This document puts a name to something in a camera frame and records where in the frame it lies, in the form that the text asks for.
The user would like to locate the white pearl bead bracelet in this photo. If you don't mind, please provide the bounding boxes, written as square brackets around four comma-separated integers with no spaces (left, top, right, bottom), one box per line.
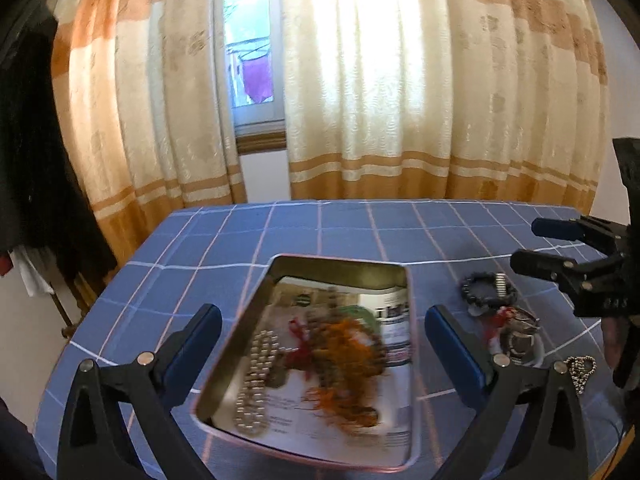
[233,327,281,436]

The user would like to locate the dark purple bead bracelet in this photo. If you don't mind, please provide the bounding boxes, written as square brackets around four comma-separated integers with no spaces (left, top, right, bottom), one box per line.
[459,271,519,310]

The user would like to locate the orange bead tassel necklace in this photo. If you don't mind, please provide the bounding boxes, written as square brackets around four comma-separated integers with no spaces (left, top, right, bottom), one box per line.
[284,286,392,436]

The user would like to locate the blue checked tablecloth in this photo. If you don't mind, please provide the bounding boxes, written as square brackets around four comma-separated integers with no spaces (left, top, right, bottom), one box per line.
[35,200,623,479]

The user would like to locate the silver ball chain necklace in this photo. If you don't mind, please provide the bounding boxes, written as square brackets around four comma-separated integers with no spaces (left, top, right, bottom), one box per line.
[563,353,599,396]

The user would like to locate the white jade bangle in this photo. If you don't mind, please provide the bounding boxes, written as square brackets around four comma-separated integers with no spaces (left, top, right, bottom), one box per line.
[488,332,544,367]

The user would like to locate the silver bangle bracelet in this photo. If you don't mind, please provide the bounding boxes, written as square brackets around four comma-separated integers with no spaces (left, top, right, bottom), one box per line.
[502,308,542,356]

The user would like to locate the cream orange curtain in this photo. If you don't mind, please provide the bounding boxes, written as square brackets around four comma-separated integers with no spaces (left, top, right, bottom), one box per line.
[47,0,246,262]
[282,0,608,212]

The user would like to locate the red string charm bracelet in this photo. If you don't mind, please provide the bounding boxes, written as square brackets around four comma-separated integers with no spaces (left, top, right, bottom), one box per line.
[487,304,522,340]

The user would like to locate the right cream orange curtain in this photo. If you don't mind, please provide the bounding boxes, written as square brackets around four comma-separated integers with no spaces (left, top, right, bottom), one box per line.
[282,0,608,212]

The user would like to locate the left cream orange curtain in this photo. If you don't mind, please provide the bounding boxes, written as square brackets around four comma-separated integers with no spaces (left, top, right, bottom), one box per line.
[47,0,246,262]

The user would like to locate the window with wooden sill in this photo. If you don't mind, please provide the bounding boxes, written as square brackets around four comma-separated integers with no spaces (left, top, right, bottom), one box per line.
[224,0,286,155]

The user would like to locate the person's hand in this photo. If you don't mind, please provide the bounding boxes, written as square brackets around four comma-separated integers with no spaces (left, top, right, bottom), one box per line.
[601,318,625,370]

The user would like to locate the dark coats on rack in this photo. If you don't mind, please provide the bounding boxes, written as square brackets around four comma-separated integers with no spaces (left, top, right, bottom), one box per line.
[1,6,116,304]

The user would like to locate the pink metal tin box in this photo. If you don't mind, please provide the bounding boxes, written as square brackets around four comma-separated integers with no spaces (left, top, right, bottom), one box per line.
[194,255,421,474]

